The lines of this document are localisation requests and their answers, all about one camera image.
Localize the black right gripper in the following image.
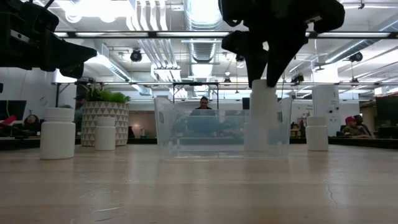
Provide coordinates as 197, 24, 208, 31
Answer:
219, 0, 346, 89

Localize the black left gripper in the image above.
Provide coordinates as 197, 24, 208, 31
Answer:
0, 0, 98, 79

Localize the white pill bottle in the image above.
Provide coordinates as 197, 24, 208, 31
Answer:
249, 79, 279, 123
305, 116, 330, 152
94, 116, 117, 152
39, 107, 76, 161

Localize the clear plastic basket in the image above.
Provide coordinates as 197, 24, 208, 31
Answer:
154, 96, 294, 161

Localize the person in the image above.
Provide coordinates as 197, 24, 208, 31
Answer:
353, 114, 374, 138
190, 95, 218, 118
341, 116, 371, 139
23, 114, 41, 135
73, 94, 88, 131

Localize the green succulent plant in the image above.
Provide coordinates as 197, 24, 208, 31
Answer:
82, 83, 131, 104

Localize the white triangle-patterned plant pot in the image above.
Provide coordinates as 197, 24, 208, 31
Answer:
81, 100, 130, 147

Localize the white column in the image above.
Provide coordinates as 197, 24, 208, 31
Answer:
312, 84, 340, 138

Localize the black monitor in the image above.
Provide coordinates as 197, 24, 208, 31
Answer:
0, 100, 27, 121

